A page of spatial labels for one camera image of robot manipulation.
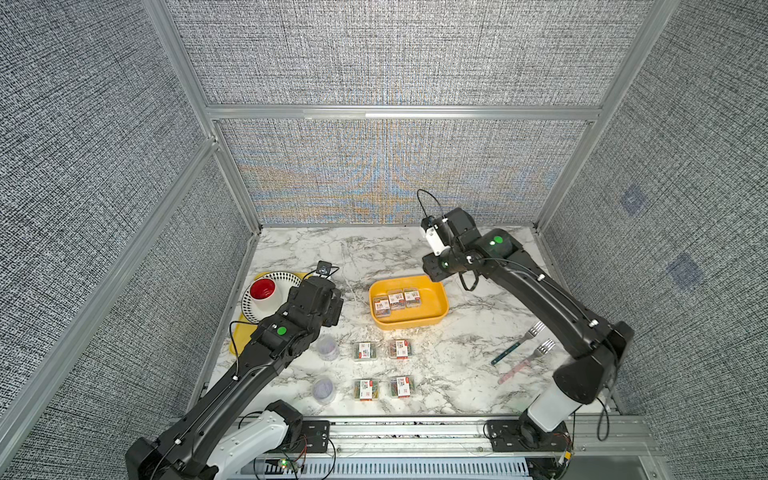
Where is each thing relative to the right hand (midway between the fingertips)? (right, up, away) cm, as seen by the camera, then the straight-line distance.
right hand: (434, 255), depth 76 cm
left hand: (-28, -10, 0) cm, 30 cm away
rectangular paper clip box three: (-8, -35, +3) cm, 36 cm away
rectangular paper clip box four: (-13, -17, +18) cm, 28 cm away
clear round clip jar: (-29, -36, +2) cm, 46 cm away
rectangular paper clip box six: (-9, -14, +19) cm, 25 cm away
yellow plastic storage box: (+3, -17, +19) cm, 26 cm away
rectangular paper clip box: (-18, -28, +9) cm, 34 cm away
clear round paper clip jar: (-29, -26, +9) cm, 40 cm away
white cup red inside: (-50, -12, +16) cm, 54 cm away
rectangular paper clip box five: (-8, -27, +9) cm, 30 cm away
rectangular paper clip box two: (-18, -36, +3) cm, 40 cm away
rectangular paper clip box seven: (-4, -14, +21) cm, 25 cm away
